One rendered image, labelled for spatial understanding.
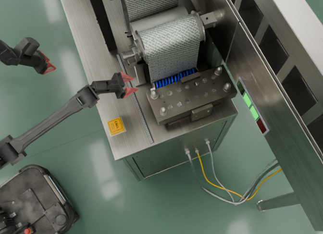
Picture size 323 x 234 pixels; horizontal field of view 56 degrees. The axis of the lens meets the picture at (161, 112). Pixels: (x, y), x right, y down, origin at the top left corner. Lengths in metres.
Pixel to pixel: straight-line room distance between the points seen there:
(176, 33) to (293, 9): 0.50
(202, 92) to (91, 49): 0.69
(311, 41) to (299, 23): 0.06
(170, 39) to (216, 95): 0.36
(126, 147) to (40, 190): 0.96
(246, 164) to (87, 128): 1.30
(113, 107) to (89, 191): 1.01
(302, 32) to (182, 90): 0.70
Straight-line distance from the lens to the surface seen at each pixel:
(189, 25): 1.28
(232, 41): 1.25
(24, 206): 2.30
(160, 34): 1.25
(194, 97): 1.43
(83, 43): 1.80
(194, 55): 1.40
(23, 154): 1.35
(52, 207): 2.20
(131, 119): 1.53
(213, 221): 2.35
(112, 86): 1.33
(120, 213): 2.37
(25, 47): 1.42
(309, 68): 0.88
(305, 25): 0.91
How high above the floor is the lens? 2.33
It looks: 69 degrees down
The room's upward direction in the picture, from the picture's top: 6 degrees counter-clockwise
